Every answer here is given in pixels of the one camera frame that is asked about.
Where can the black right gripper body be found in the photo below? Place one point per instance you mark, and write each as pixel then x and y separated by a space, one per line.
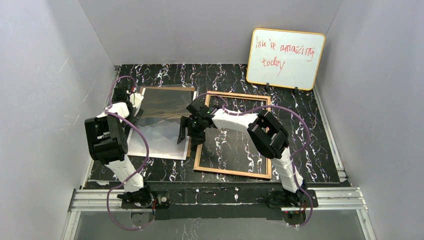
pixel 191 125

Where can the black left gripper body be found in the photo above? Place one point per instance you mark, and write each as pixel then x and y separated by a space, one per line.
pixel 137 112

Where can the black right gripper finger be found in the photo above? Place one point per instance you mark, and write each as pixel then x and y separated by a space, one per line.
pixel 198 137
pixel 183 126

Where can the clear acrylic sheet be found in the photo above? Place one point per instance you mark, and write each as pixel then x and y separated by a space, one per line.
pixel 163 107

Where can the landscape photo print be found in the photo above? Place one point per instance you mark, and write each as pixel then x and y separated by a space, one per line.
pixel 162 126

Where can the black wooden picture frame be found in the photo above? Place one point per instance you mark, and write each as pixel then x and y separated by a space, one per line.
pixel 230 152

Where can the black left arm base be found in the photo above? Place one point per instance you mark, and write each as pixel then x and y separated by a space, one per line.
pixel 145 198

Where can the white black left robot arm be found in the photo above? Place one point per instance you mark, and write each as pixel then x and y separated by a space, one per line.
pixel 107 140

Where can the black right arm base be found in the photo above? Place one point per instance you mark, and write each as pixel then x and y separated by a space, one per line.
pixel 286 199

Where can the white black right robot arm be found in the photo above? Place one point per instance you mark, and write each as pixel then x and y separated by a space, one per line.
pixel 269 136

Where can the whiteboard with red writing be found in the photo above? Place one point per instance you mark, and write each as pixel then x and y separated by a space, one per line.
pixel 284 58

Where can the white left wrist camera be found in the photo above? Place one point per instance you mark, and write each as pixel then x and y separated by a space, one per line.
pixel 136 100

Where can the brown frame backing board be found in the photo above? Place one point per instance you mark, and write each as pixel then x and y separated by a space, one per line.
pixel 165 88

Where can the aluminium mounting rail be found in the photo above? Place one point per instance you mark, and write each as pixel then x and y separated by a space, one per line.
pixel 232 212

